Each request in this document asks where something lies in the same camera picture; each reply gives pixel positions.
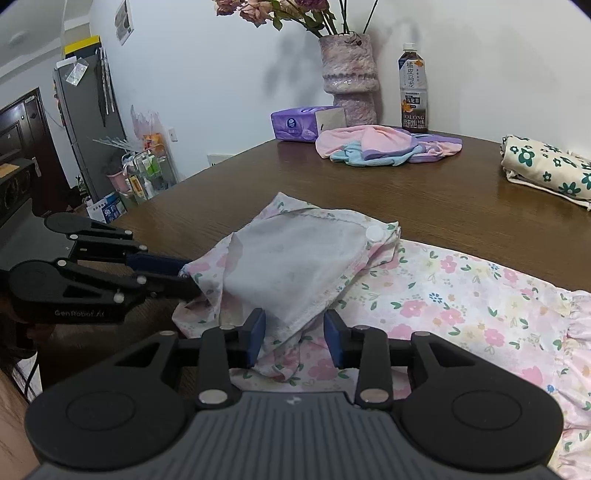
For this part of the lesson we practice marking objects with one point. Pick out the grey refrigerator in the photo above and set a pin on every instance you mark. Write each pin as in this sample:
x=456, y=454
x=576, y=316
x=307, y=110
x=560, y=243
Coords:
x=88, y=109

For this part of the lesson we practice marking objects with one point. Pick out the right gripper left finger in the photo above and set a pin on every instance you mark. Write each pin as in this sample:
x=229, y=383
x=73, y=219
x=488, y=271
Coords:
x=221, y=349

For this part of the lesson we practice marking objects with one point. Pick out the cluttered storage rack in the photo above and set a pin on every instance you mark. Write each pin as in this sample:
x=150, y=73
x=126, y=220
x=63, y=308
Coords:
x=140, y=169

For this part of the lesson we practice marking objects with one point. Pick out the pink knitted vase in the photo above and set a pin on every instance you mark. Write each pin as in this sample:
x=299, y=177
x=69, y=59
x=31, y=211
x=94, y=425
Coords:
x=350, y=75

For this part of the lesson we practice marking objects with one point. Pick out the folded green floral cloth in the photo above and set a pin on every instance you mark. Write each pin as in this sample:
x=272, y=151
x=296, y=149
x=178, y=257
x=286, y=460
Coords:
x=547, y=168

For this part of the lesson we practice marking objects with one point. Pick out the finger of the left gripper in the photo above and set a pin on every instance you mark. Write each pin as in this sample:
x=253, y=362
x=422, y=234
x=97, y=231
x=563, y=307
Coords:
x=161, y=290
x=155, y=264

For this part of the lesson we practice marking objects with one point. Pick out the dried pink flowers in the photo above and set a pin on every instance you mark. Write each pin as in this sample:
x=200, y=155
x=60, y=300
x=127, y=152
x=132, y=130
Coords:
x=315, y=16

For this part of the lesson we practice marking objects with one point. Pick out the purple tissue pack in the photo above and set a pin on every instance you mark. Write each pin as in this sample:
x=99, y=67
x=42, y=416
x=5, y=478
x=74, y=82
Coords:
x=305, y=124

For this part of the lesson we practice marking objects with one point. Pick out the pink blue purple cloth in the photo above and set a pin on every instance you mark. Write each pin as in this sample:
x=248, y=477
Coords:
x=377, y=146

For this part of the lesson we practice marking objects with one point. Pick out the pink floral baby garment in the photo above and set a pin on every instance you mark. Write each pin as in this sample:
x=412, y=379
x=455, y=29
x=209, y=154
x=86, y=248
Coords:
x=295, y=260

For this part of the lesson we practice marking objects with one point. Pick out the tea drink bottle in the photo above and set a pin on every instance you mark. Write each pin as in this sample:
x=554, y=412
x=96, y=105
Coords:
x=413, y=90

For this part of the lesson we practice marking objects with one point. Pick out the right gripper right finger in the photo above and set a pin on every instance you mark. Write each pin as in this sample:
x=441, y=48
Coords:
x=365, y=349

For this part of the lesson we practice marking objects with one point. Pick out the dark wooden cabinet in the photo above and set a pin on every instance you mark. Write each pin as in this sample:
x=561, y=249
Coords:
x=30, y=167

